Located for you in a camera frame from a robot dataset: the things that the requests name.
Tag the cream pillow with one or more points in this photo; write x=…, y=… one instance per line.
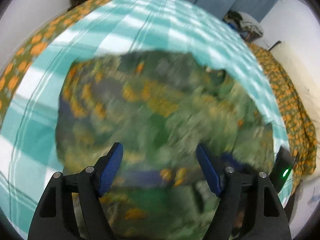
x=305, y=85

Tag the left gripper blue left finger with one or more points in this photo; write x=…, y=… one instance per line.
x=107, y=167

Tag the teal white plaid blanket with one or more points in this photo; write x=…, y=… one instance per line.
x=172, y=25

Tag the pile of clothes on bed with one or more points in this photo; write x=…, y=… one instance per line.
x=247, y=26

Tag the orange floral green bedsheet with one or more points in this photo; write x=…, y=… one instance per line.
x=290, y=99

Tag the green landscape print garment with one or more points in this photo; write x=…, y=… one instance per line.
x=159, y=105

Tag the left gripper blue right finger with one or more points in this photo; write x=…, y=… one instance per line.
x=212, y=168

